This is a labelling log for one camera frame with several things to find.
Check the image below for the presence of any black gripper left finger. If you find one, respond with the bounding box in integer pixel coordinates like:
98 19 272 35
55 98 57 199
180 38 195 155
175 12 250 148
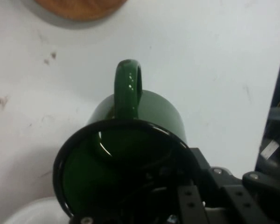
172 163 210 224

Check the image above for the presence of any wooden mug tree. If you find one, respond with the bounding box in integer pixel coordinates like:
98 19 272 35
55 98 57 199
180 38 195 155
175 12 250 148
34 0 129 22

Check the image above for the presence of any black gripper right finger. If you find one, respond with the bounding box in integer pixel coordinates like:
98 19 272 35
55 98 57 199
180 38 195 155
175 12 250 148
189 147 280 224

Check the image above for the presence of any white and red bowl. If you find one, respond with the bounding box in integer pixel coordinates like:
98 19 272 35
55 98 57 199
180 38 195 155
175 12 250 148
1 196 72 224

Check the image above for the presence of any green enamel mug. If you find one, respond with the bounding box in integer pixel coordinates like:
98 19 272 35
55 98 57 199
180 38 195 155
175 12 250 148
52 59 195 220

